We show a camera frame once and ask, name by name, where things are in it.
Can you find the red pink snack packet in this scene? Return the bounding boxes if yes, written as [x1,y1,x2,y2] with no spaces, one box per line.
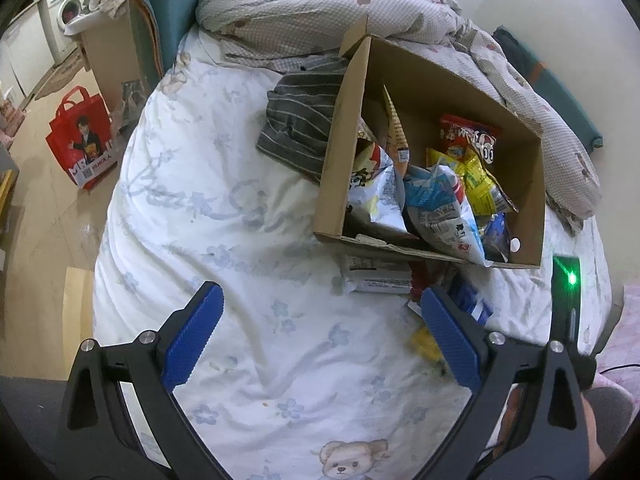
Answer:
[439,114,502,167]

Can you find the grey striped cloth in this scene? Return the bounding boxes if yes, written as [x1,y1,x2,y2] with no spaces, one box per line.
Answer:
[256,57,351,186]

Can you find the white cabinet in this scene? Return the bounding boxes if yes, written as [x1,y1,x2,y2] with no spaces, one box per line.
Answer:
[0,7,53,106]

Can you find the cardboard box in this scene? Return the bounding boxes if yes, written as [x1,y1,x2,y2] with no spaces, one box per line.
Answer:
[312,15,546,296]

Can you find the red shopping bag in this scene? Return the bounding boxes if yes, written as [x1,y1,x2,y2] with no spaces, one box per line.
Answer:
[46,85,121,191]

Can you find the teal cushion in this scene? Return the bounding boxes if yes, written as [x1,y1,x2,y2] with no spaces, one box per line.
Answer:
[492,25,603,151]

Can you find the beige floor mat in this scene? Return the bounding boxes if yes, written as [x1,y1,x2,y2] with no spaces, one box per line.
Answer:
[32,47,83,101]

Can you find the white floral bed sheet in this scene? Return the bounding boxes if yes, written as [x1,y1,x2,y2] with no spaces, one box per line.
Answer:
[92,25,616,480]

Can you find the small blue snack packet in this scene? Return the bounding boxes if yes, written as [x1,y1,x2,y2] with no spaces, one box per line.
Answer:
[482,212,513,263]

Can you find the white black snack packet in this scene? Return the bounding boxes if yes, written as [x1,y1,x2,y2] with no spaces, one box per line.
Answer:
[345,117,408,233]

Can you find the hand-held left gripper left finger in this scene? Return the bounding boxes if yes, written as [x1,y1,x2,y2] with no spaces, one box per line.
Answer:
[52,281,226,480]

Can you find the tan peanut snack packet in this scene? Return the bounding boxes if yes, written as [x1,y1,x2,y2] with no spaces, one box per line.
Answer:
[382,82,413,166]

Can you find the red white blue snack packet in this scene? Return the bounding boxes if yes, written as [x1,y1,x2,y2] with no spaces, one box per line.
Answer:
[402,162,493,267]

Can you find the white washing machine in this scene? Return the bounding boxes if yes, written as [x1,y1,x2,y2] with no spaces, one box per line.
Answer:
[37,0,88,66]

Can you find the large yellow snack packet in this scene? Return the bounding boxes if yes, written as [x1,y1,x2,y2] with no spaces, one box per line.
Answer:
[425,147,520,217]

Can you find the teal bed headboard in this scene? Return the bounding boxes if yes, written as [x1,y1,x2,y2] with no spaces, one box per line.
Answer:
[117,0,231,91]

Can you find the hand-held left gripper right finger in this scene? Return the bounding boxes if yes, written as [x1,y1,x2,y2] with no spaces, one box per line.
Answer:
[420,285,591,480]

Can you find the small yellow snack packet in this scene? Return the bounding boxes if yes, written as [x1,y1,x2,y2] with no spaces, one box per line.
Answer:
[407,327,448,363]

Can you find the large brown carton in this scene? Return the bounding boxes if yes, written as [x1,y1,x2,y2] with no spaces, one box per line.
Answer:
[80,17,151,106]

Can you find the grey checkered quilt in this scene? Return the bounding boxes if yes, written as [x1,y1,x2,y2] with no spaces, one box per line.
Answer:
[195,0,601,233]

